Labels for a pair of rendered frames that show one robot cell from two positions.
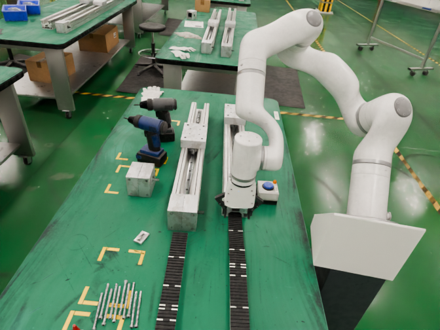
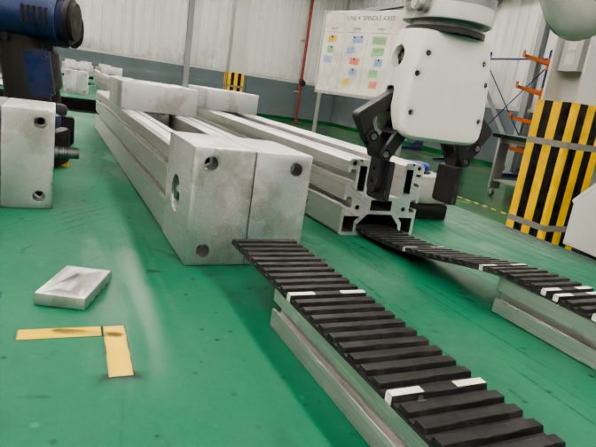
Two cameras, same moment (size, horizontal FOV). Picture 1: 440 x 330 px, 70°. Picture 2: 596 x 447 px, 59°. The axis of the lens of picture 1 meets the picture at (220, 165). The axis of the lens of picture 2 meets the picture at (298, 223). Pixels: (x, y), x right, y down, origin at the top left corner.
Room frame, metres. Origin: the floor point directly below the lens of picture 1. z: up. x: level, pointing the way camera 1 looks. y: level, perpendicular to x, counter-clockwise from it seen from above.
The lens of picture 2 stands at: (0.38, 0.25, 0.92)
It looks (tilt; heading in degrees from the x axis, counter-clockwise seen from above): 14 degrees down; 335
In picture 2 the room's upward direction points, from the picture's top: 8 degrees clockwise
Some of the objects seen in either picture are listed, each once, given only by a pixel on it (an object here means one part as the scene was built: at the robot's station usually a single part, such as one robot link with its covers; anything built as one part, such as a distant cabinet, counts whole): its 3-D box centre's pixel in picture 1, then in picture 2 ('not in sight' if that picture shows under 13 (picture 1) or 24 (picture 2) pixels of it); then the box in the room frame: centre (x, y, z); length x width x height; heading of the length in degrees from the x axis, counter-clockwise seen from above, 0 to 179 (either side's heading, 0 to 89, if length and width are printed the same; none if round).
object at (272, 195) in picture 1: (264, 192); (404, 190); (0.99, -0.19, 0.81); 0.10 x 0.08 x 0.06; 92
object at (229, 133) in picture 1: (234, 150); (257, 145); (1.27, -0.06, 0.82); 0.80 x 0.10 x 0.09; 2
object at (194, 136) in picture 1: (194, 137); (150, 104); (1.26, 0.13, 0.87); 0.16 x 0.11 x 0.07; 2
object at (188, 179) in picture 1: (194, 146); (148, 135); (1.26, 0.13, 0.82); 0.80 x 0.10 x 0.09; 2
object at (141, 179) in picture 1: (144, 179); (18, 150); (0.98, 0.29, 0.83); 0.11 x 0.10 x 0.10; 91
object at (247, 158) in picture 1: (247, 154); not in sight; (0.82, -0.08, 1.10); 0.09 x 0.08 x 0.13; 91
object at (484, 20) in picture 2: (241, 175); (446, 14); (0.82, -0.07, 1.01); 0.09 x 0.08 x 0.03; 92
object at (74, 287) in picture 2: (141, 238); (74, 286); (0.72, 0.24, 0.78); 0.05 x 0.03 x 0.01; 159
